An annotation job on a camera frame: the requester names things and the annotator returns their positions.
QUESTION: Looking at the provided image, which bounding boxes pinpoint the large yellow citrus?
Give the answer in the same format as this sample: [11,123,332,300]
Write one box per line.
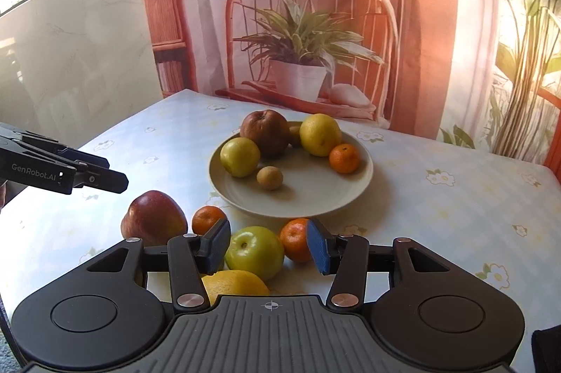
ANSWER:
[299,113,343,157]

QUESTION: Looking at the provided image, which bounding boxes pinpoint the printed backdrop cloth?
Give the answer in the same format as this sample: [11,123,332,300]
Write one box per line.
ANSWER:
[138,0,561,181]

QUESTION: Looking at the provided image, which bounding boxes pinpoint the floral checked tablecloth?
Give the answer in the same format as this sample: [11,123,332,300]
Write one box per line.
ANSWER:
[0,89,561,339]

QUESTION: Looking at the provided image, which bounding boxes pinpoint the red apple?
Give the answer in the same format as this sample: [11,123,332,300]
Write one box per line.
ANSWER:
[120,190,188,246]

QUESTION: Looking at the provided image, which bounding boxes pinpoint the dark cloth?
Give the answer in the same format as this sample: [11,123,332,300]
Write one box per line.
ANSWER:
[532,322,561,373]

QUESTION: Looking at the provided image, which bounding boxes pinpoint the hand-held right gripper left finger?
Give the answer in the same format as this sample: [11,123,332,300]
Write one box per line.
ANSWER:
[85,219,231,311]

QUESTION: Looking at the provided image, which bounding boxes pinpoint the yellow-green round fruit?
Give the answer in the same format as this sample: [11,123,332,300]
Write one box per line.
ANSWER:
[220,137,261,178]

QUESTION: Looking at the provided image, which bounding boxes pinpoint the yellow lemon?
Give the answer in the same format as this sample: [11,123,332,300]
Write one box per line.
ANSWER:
[201,270,270,306]

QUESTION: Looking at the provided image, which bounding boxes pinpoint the small brown round fruit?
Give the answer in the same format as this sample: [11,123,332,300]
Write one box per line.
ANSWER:
[256,165,284,191]

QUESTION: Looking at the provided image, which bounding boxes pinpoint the tangerine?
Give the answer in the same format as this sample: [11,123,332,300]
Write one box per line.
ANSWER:
[279,218,313,264]
[192,205,228,236]
[329,142,361,174]

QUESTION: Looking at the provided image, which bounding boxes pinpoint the brown russet apple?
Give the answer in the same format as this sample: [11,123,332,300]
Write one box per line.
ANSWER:
[239,109,291,159]

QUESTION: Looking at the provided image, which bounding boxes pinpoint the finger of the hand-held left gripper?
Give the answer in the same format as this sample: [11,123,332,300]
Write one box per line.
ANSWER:
[72,167,129,194]
[57,145,110,168]

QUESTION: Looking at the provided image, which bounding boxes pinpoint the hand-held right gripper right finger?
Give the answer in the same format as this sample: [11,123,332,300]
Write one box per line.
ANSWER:
[306,217,451,309]

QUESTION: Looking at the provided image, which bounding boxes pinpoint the cream ceramic plate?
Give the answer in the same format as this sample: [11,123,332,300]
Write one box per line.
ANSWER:
[208,121,374,219]

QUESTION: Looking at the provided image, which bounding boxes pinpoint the green apple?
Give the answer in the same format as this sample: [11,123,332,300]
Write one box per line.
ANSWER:
[224,226,285,281]

